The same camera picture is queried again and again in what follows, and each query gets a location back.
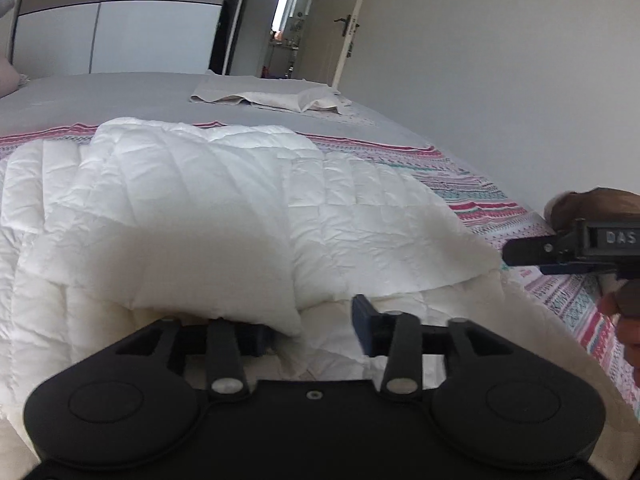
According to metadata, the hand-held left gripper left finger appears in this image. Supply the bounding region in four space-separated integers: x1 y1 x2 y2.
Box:
115 316 275 401

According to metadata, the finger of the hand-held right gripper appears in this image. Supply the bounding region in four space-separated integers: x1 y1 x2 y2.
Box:
502 232 582 267
539 260 622 277

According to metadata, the white quilted duvet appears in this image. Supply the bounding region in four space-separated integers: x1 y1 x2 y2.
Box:
0 117 639 480

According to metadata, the bed with grey sheet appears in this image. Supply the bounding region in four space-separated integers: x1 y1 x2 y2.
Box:
0 70 437 151

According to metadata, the white and brown wardrobe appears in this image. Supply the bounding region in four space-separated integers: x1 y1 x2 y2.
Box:
9 0 247 76

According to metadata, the white door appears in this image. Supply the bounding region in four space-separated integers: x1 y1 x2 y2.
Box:
324 0 375 94

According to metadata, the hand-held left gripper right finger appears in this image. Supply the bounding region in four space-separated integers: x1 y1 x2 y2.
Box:
351 293 507 399

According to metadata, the person's right hand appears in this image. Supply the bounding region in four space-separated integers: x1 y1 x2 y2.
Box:
597 278 640 362

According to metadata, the beige cloth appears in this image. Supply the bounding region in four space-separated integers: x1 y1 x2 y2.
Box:
189 70 354 114

